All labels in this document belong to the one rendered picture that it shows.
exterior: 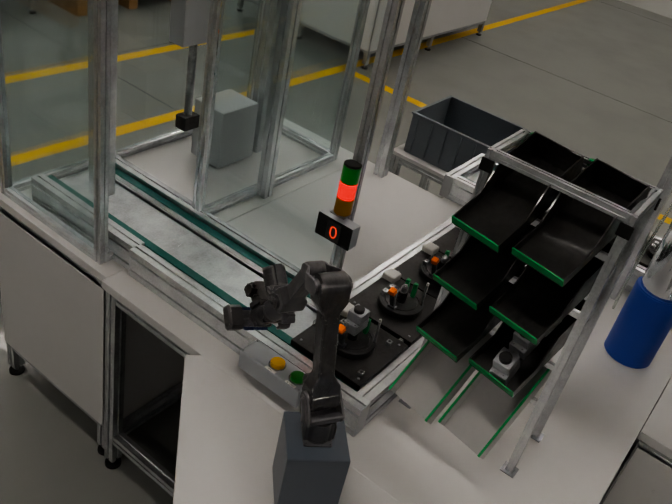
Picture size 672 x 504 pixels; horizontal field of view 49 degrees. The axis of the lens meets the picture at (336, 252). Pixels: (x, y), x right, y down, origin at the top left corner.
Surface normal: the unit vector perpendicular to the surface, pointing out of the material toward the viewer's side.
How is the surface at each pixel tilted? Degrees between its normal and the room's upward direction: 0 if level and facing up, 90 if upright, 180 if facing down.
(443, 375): 45
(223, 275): 0
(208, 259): 0
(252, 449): 0
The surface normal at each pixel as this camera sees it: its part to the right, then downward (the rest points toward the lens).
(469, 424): -0.38, -0.38
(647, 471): -0.60, 0.36
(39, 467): 0.18, -0.81
